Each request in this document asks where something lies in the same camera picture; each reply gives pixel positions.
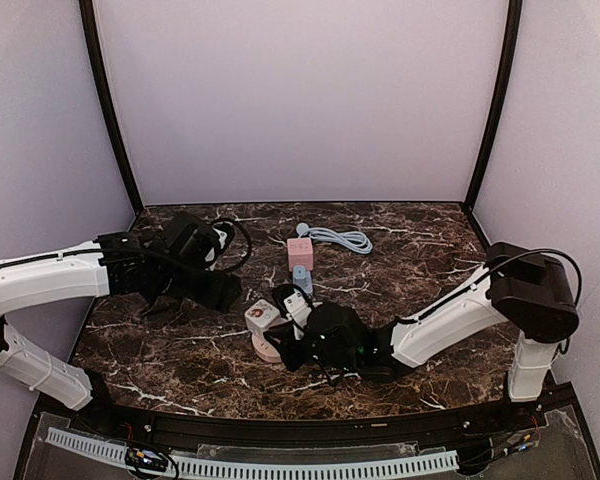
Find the pink cube socket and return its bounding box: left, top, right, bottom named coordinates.
left=286, top=237, right=314, bottom=271

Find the pink round socket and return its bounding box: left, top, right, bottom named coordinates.
left=249, top=323, right=293, bottom=363

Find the black left corner post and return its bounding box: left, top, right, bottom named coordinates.
left=78, top=0, right=144, bottom=215

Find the white slotted cable duct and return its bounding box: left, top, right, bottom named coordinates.
left=45, top=427, right=459, bottom=479

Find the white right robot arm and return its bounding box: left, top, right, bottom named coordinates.
left=265, top=242, right=582, bottom=403

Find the white cube socket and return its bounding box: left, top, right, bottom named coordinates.
left=244, top=299, right=284, bottom=338

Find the small circuit board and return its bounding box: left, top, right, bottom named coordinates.
left=124, top=447, right=170, bottom=473

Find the black corner post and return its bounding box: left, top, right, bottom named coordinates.
left=463, top=0, right=523, bottom=216
left=78, top=0, right=144, bottom=215

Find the black right corner post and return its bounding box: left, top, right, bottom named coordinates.
left=463, top=0, right=523, bottom=216

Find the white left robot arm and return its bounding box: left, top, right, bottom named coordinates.
left=0, top=212, right=246, bottom=412

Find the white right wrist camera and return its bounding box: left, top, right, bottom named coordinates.
left=271, top=284, right=313, bottom=340

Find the blue power strip cable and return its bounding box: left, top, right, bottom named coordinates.
left=297, top=222, right=374, bottom=255

